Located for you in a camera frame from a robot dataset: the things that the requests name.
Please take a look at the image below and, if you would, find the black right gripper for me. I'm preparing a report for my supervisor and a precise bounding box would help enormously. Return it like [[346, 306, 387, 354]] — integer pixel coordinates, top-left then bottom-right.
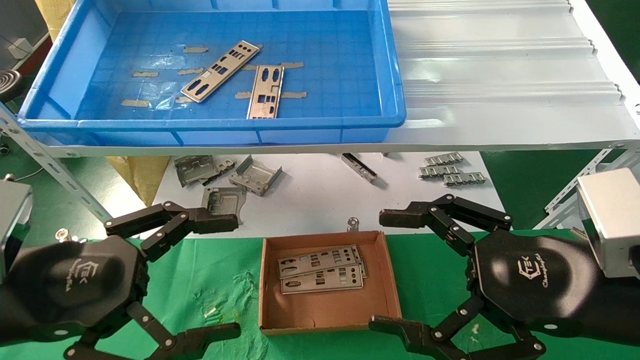
[[470, 230, 640, 347]]

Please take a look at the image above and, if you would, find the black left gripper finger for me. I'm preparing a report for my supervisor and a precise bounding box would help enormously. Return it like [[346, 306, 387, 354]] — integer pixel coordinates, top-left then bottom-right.
[[103, 201, 239, 263]]

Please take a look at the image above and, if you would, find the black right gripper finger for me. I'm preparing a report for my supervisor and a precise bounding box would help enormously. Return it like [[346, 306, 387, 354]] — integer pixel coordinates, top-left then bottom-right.
[[368, 295, 547, 360], [378, 194, 513, 258]]

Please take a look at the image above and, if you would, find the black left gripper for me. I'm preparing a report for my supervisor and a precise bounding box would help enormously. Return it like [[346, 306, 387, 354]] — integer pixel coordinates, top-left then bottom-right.
[[0, 236, 242, 360]]

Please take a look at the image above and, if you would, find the brown cardboard box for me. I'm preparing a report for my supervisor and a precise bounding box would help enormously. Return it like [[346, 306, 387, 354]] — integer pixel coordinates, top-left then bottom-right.
[[258, 230, 402, 336]]

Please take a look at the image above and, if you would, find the blue plastic tray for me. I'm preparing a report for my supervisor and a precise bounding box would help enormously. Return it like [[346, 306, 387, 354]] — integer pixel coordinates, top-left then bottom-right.
[[17, 0, 407, 147]]

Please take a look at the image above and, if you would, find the green cloth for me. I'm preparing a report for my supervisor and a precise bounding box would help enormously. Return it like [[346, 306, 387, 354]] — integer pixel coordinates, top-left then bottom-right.
[[55, 229, 640, 360]]

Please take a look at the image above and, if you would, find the metal clip strip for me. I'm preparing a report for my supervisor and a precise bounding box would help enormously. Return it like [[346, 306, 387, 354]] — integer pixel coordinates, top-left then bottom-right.
[[424, 152, 464, 167], [443, 171, 487, 187], [419, 165, 462, 179]]

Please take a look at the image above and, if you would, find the narrow metal bar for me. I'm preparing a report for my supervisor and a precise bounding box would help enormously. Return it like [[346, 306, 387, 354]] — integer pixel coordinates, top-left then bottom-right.
[[341, 152, 378, 183]]

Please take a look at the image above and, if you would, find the yellow woven bag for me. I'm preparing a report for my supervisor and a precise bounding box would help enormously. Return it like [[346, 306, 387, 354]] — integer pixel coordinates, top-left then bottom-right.
[[35, 0, 77, 43], [105, 156, 172, 207]]

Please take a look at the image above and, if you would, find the grey slotted angle steel bar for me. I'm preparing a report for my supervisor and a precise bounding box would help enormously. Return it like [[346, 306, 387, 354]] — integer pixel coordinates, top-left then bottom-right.
[[0, 102, 117, 225], [544, 146, 640, 230]]

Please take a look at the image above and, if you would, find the clear tape patch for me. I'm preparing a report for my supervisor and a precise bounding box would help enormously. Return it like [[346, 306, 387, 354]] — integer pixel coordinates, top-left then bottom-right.
[[140, 81, 177, 110], [149, 54, 187, 70]]

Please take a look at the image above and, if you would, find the white corrugated shelf board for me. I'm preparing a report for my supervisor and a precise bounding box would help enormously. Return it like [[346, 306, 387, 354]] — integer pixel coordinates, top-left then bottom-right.
[[30, 0, 640, 158]]

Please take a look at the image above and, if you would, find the black coiled disc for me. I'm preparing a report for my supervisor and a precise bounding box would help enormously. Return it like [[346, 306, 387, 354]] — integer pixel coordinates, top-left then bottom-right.
[[0, 69, 23, 102]]

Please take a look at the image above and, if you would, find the white power adapter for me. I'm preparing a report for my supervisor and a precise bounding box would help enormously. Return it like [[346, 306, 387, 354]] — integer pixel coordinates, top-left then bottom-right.
[[7, 37, 33, 59]]

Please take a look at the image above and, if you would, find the grey flat metal bracket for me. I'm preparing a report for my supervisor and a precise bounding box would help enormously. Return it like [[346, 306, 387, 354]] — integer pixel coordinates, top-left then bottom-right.
[[201, 186, 247, 226]]

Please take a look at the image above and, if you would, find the grey sheet metal bracket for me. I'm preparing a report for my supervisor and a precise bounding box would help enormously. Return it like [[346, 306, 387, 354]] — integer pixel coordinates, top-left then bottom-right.
[[173, 155, 217, 188]]

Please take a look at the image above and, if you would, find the grey folded metal bracket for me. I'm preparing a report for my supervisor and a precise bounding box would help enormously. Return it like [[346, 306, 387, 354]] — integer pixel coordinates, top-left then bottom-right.
[[228, 155, 283, 197]]

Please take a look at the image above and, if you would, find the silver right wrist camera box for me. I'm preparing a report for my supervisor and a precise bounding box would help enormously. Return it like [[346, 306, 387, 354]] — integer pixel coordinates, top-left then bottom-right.
[[576, 167, 640, 280]]

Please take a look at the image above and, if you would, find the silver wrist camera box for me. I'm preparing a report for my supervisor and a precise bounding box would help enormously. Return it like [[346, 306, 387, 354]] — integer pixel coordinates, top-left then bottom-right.
[[576, 167, 640, 280], [0, 180, 33, 283]]

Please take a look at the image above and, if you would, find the white floor cable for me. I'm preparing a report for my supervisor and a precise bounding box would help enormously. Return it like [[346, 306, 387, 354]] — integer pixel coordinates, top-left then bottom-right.
[[0, 167, 45, 183]]

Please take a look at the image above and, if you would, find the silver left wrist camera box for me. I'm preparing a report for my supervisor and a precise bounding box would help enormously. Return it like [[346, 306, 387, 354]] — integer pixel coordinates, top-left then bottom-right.
[[0, 180, 33, 283]]

